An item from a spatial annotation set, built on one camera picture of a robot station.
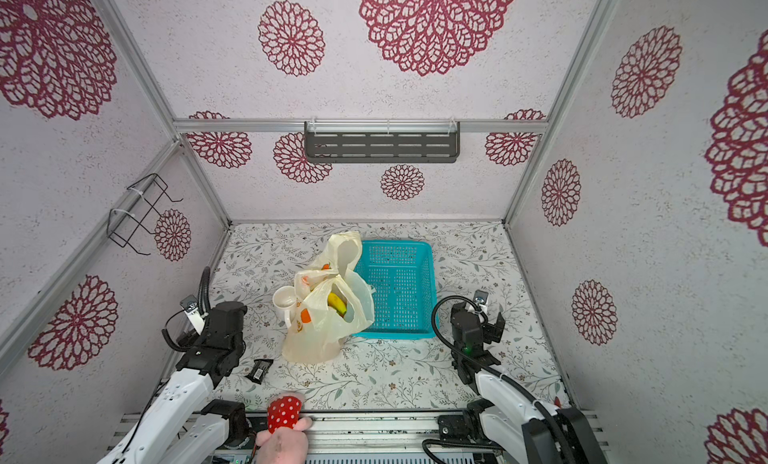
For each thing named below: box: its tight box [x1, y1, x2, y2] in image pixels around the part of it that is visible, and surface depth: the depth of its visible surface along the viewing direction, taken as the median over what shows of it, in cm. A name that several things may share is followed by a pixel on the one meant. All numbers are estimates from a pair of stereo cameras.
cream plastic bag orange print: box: [283, 231, 374, 364], surface depth 78 cm
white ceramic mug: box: [272, 285, 297, 328], surface depth 91 cm
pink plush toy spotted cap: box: [256, 393, 313, 464], surface depth 71 cm
